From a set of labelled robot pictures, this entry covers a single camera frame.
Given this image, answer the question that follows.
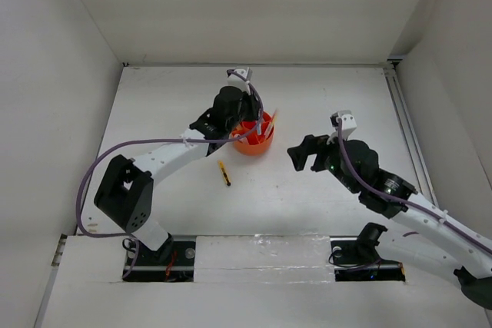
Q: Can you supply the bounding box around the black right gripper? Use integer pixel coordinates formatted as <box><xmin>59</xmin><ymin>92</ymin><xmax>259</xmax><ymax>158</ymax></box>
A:
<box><xmin>288</xmin><ymin>129</ymin><xmax>360</xmax><ymax>194</ymax></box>

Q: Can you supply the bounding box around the pink pen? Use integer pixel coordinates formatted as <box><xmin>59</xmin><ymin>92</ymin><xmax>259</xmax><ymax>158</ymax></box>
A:
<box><xmin>265</xmin><ymin>109</ymin><xmax>280</xmax><ymax>137</ymax></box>

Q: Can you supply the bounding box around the thin yellow highlighter pen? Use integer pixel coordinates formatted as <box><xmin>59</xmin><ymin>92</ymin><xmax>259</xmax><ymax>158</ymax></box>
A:
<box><xmin>264</xmin><ymin>112</ymin><xmax>277</xmax><ymax>139</ymax></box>

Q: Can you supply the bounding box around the yellow black utility knife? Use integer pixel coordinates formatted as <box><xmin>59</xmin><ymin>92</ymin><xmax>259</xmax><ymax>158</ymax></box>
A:
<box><xmin>218</xmin><ymin>161</ymin><xmax>231</xmax><ymax>187</ymax></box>

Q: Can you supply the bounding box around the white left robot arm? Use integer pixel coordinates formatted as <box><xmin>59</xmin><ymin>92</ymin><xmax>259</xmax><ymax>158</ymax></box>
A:
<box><xmin>94</xmin><ymin>82</ymin><xmax>262</xmax><ymax>264</ymax></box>

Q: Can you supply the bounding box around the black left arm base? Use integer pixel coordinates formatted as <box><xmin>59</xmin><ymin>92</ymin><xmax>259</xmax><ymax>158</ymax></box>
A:
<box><xmin>122</xmin><ymin>236</ymin><xmax>197</xmax><ymax>283</ymax></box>

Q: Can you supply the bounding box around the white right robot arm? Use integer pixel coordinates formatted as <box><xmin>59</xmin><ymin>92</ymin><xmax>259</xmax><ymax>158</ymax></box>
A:
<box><xmin>287</xmin><ymin>135</ymin><xmax>491</xmax><ymax>310</ymax></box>

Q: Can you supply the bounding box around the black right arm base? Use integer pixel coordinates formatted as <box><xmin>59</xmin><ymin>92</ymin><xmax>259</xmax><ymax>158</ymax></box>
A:
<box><xmin>327</xmin><ymin>223</ymin><xmax>406</xmax><ymax>283</ymax></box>

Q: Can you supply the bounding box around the orange round divided container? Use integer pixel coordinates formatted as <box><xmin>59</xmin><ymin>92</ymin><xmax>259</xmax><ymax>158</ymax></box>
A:
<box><xmin>232</xmin><ymin>112</ymin><xmax>275</xmax><ymax>156</ymax></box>

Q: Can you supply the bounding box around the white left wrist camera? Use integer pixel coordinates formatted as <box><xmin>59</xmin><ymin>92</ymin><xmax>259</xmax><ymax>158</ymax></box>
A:
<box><xmin>226</xmin><ymin>67</ymin><xmax>252</xmax><ymax>94</ymax></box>

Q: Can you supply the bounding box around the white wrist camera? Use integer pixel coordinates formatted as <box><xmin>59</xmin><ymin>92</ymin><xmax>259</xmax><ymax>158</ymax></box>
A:
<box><xmin>226</xmin><ymin>67</ymin><xmax>252</xmax><ymax>94</ymax></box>
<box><xmin>330</xmin><ymin>110</ymin><xmax>357</xmax><ymax>141</ymax></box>

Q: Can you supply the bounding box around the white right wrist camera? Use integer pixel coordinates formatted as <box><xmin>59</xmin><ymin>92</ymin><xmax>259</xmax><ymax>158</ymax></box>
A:
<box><xmin>330</xmin><ymin>110</ymin><xmax>357</xmax><ymax>141</ymax></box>

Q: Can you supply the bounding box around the aluminium side rail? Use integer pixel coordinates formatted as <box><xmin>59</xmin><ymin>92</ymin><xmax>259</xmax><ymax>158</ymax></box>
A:
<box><xmin>384</xmin><ymin>59</ymin><xmax>434</xmax><ymax>198</ymax></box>

